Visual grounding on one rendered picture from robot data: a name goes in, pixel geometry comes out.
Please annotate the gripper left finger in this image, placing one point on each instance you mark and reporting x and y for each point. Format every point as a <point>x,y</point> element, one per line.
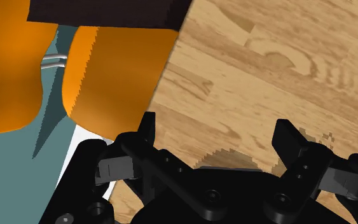
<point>154,164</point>

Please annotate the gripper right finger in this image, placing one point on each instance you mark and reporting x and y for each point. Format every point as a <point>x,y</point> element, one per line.
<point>302,164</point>

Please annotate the orange chair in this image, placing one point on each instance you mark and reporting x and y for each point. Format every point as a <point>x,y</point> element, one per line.
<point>116,80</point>

